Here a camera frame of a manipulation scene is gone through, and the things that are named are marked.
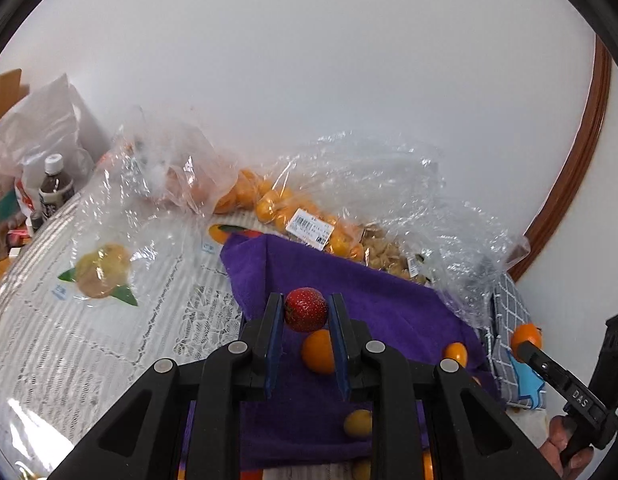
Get person's right hand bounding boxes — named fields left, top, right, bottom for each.
left=539, top=416, right=594, bottom=480

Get bagged peanuts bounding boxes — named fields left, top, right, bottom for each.
left=361, top=231, right=431, bottom=286

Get white price label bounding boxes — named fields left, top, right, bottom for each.
left=285, top=208, right=334, bottom=250

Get fruit print tablecloth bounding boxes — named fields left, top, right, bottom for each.
left=0, top=198, right=241, bottom=479

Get large orange mandarin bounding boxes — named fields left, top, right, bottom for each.
left=300, top=328, right=335, bottom=375

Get tan round fruit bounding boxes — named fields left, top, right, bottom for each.
left=351, top=460, right=372, bottom=480

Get small yellowish orange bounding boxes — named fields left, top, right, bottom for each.
left=344, top=410, right=373, bottom=439

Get red small fruit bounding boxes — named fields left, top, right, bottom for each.
left=284, top=287, right=329, bottom=333

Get brown wooden door frame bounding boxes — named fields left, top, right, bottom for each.
left=510, top=36, right=612, bottom=282

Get low small orange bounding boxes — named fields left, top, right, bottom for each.
left=510, top=323, right=543, bottom=362

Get bagged mandarins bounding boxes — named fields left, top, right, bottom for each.
left=213, top=169, right=363, bottom=262

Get white plastic bag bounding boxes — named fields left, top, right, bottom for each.
left=0, top=75, right=94, bottom=193

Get grey checked star cushion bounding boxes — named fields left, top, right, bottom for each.
left=482, top=273, right=545, bottom=410

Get wooden chair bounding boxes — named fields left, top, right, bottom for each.
left=0, top=68, right=22, bottom=119

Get small clear plastic bag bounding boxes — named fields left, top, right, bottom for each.
left=62, top=108, right=239, bottom=307

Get purple towel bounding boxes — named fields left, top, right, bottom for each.
left=175, top=235, right=500, bottom=470

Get dark drink bottle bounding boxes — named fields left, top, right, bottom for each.
left=39, top=153, right=75, bottom=221

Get large clear plastic bag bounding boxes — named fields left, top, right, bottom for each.
left=254, top=132, right=529, bottom=330

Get edge orange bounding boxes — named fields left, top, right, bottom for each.
left=423, top=450, right=434, bottom=480

